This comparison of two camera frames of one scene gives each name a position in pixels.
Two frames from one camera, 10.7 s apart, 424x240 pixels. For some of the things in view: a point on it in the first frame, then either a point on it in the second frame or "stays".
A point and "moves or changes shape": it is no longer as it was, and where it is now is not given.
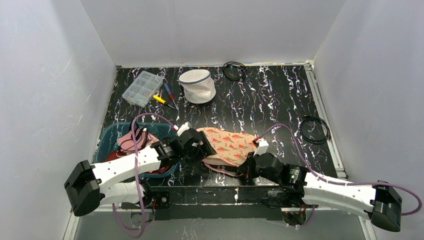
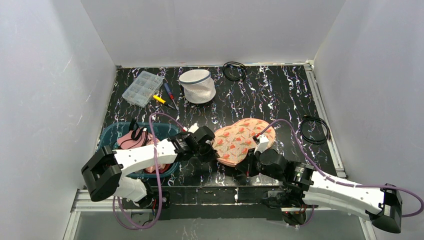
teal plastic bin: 109,136 stays
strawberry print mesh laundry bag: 232,149 moves or changes shape
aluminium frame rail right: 339,170 stays
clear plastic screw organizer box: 142,89 stays
